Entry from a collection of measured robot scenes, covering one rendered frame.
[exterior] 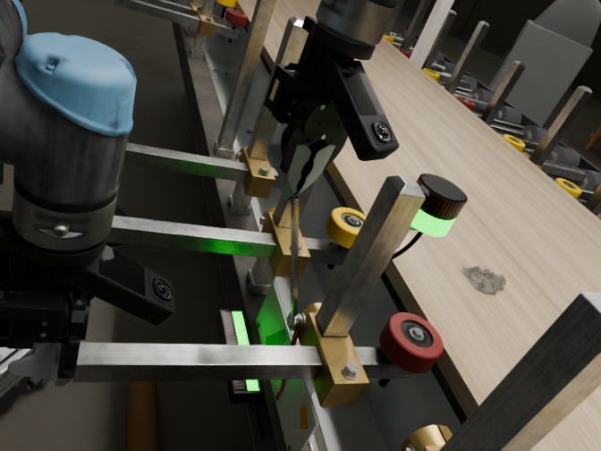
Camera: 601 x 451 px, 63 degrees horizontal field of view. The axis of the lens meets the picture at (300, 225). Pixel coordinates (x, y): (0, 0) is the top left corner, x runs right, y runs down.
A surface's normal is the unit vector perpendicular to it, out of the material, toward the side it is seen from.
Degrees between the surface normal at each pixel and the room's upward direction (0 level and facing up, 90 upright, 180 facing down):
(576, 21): 90
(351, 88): 29
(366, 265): 90
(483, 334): 0
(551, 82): 90
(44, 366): 93
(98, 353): 0
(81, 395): 0
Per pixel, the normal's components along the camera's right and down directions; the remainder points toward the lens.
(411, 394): -0.91, -0.11
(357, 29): 0.05, 0.59
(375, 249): 0.25, 0.61
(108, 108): 0.73, 0.54
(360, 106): 0.55, -0.39
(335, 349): 0.33, -0.78
